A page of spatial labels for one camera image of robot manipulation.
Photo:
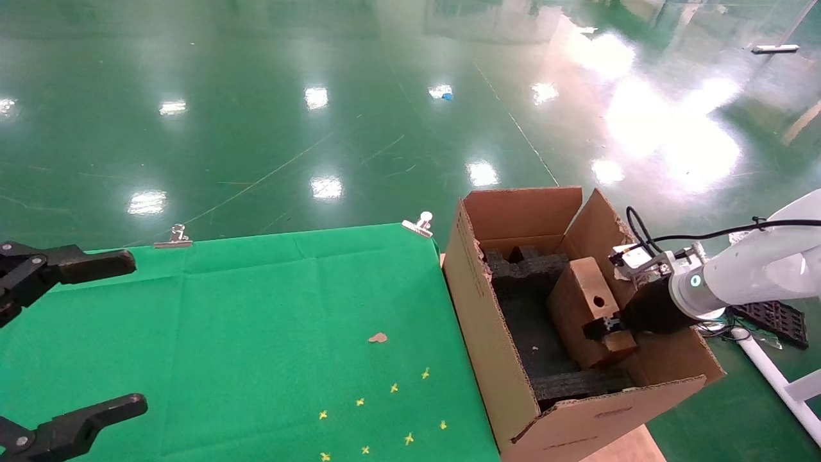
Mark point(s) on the white tube frame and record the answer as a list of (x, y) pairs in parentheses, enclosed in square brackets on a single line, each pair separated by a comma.
[(770, 378)]

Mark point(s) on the light wooden board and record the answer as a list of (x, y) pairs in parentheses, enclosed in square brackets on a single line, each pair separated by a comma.
[(622, 449)]

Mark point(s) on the grey metal camera bracket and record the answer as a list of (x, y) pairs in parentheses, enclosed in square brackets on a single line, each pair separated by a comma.
[(673, 263)]

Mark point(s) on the small tan paper scrap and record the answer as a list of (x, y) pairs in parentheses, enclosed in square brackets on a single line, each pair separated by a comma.
[(378, 337)]

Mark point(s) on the black foam insert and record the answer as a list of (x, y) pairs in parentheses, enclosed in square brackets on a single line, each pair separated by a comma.
[(526, 301)]

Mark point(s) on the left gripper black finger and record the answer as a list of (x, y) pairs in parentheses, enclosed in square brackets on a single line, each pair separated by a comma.
[(83, 423), (77, 266)]

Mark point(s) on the small brown cardboard box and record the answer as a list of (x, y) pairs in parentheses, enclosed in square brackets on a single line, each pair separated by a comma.
[(577, 301)]

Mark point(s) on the large open cardboard carton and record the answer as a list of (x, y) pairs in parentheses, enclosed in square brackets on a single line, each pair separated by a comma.
[(487, 333)]

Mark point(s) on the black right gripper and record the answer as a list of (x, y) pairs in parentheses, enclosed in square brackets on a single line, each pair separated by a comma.
[(651, 311)]

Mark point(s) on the green table cloth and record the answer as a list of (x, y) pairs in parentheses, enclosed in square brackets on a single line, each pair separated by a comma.
[(269, 321), (96, 346)]

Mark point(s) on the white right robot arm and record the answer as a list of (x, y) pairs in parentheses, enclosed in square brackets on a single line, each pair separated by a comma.
[(757, 269)]

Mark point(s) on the silver binder clip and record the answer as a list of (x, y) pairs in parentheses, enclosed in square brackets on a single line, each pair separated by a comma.
[(174, 240), (420, 224)]

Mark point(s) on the black perforated plastic tray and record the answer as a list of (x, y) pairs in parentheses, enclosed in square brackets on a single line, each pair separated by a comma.
[(770, 317)]

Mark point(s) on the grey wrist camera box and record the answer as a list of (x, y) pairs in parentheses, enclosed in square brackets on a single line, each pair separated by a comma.
[(632, 260)]

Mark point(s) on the white floor mop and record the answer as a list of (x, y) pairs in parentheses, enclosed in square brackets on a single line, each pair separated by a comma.
[(775, 49)]

